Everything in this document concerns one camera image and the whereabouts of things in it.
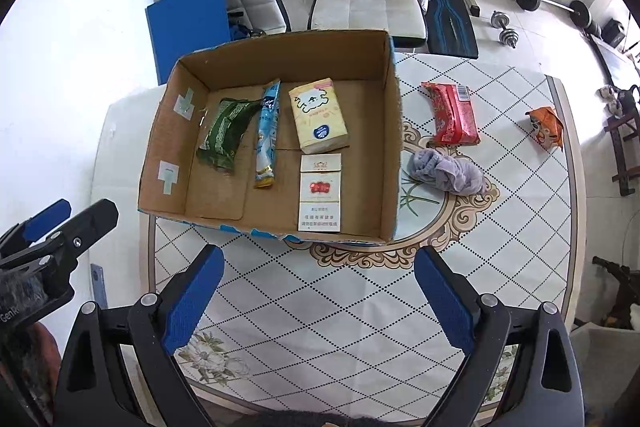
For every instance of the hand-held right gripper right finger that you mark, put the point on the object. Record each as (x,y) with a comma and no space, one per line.
(446,302)

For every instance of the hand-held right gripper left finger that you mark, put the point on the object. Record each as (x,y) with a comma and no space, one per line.
(194,302)

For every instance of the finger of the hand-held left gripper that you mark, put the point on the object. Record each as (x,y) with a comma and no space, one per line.
(85,224)
(46,219)

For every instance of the person's left forearm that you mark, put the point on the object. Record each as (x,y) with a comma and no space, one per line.
(27,372)

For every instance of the grey crumpled cloth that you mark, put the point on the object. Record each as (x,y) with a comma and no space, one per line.
(445,172)

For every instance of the white red cigarette pack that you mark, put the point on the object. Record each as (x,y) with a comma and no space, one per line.
(320,194)

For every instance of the green snack packet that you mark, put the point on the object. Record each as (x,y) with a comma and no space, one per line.
(223,133)

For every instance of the grey storage box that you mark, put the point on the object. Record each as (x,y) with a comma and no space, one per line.
(607,357)

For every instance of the black exercise machine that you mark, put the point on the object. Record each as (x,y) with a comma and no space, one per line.
(622,292)

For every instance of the blue stick sachet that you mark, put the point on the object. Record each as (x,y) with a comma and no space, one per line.
(267,137)

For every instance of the open cardboard box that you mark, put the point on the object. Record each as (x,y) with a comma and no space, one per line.
(280,137)

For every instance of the red snack packet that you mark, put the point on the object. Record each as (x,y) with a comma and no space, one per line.
(450,113)

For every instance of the orange snack packet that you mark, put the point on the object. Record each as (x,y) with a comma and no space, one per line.
(546,127)

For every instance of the blue board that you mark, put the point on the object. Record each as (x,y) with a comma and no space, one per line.
(187,29)

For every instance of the yellow tissue pack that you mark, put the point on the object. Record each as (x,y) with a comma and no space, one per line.
(316,114)

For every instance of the dark wooden rack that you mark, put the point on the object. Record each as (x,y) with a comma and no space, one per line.
(622,142)

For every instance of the blue bag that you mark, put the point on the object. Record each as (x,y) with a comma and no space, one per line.
(242,27)

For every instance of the pair of light shoes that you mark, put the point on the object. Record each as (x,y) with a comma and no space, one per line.
(609,99)

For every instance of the chrome dumbbell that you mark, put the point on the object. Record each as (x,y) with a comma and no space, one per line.
(505,29)

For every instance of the black blue weight bench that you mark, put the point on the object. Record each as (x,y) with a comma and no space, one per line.
(452,14)

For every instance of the white office chair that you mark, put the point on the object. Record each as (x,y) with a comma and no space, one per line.
(367,14)

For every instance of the black weight plates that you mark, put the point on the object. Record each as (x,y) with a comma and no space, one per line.
(607,34)

